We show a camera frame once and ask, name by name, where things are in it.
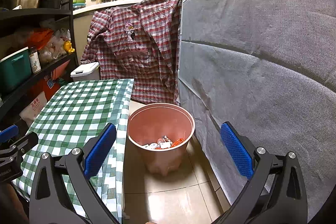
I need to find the labelled glass jar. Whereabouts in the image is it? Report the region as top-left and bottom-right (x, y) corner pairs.
(29, 47), (41, 74)

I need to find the red plaid shirt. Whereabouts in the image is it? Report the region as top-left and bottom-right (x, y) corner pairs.
(81, 0), (182, 104)

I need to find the white paper bag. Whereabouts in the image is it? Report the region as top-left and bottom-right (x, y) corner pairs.
(19, 92), (47, 127)

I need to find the red white carton box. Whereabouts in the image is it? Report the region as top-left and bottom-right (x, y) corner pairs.
(159, 141), (173, 149)

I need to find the grey fabric cover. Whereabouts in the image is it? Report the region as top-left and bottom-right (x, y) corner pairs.
(178, 0), (335, 219)

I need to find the white lidded bin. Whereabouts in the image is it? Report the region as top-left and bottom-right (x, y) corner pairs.
(71, 62), (100, 81)

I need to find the teal storage box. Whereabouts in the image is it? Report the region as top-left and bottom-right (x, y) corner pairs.
(1, 47), (32, 90)

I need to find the pink trash bin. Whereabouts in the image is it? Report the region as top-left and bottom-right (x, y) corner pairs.
(127, 103), (195, 176)

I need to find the green checkered tablecloth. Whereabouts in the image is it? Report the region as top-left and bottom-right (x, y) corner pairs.
(13, 79), (134, 222)

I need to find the black cooking pot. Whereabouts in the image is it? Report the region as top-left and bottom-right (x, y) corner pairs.
(39, 0), (62, 9)

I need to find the red toothpaste box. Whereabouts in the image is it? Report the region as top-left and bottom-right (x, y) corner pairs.
(171, 138), (185, 148)

